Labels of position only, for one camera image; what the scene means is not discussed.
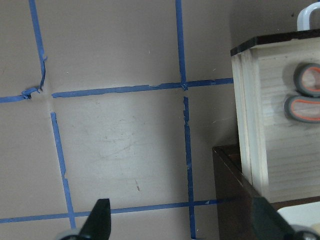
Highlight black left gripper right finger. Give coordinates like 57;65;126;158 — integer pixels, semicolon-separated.
251;197;320;240

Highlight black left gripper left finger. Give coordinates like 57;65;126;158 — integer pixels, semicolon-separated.
56;198;111;240

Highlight light wooden drawer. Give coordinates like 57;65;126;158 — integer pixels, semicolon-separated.
230;2;320;203

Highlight grey orange handled scissors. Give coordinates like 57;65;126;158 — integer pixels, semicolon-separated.
283;63;320;124

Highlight cream plastic tray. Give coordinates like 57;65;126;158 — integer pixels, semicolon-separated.
277;201;320;234

